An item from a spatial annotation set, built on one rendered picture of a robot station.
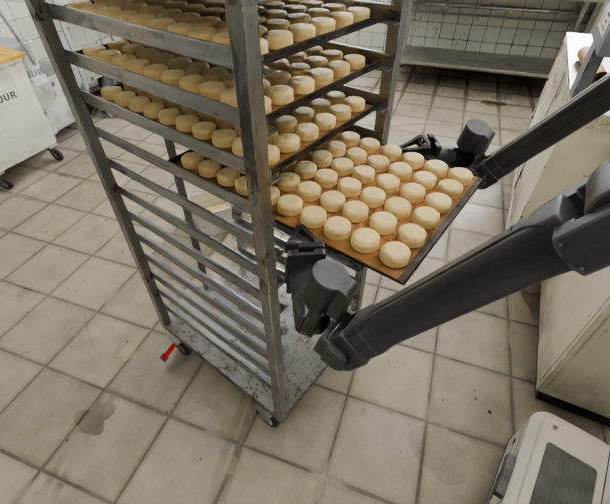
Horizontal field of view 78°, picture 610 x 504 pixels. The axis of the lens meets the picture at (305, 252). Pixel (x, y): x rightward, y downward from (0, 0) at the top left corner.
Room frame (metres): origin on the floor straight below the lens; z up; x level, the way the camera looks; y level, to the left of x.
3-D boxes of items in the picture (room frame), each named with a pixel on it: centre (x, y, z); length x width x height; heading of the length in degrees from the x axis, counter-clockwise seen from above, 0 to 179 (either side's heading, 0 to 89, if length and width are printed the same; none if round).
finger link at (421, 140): (0.86, -0.27, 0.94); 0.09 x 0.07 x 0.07; 99
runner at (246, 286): (0.77, 0.30, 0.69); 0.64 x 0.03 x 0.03; 52
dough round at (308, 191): (0.66, -0.01, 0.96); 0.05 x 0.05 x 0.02
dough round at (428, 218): (0.57, -0.23, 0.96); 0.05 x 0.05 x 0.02
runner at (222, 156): (0.77, 0.30, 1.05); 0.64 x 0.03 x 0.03; 52
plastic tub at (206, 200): (1.79, 0.50, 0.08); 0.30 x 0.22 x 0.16; 115
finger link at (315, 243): (0.51, 0.00, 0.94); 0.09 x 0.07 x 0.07; 7
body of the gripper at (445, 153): (0.87, -0.34, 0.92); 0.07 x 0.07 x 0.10; 9
